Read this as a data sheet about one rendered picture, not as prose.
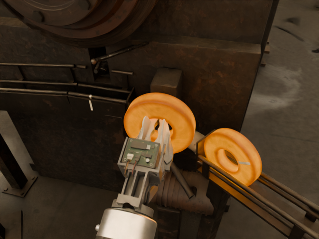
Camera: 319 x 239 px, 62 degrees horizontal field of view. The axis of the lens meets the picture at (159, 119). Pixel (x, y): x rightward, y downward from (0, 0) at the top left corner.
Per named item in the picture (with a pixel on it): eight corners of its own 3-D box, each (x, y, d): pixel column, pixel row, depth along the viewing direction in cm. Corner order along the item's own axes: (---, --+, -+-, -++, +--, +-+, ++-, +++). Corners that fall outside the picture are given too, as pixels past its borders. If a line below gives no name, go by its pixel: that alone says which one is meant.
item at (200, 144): (212, 156, 78) (214, 128, 71) (214, 157, 78) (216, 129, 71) (195, 170, 75) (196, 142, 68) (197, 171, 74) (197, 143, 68)
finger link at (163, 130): (174, 102, 51) (164, 144, 47) (175, 118, 56) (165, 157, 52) (159, 99, 52) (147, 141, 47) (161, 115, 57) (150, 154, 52)
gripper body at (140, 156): (168, 140, 45) (151, 212, 39) (169, 160, 53) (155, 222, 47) (125, 133, 46) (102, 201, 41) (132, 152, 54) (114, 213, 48)
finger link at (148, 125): (159, 99, 52) (147, 141, 47) (161, 115, 57) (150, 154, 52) (144, 97, 52) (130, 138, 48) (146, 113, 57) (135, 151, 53)
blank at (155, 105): (120, 90, 55) (115, 99, 53) (194, 92, 52) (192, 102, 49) (134, 142, 65) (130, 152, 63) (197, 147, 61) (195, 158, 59)
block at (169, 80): (158, 121, 97) (158, 63, 81) (180, 124, 95) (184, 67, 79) (150, 142, 89) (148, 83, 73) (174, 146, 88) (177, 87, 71)
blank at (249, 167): (223, 176, 75) (216, 182, 73) (203, 127, 72) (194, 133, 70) (272, 185, 62) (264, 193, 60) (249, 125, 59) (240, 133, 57)
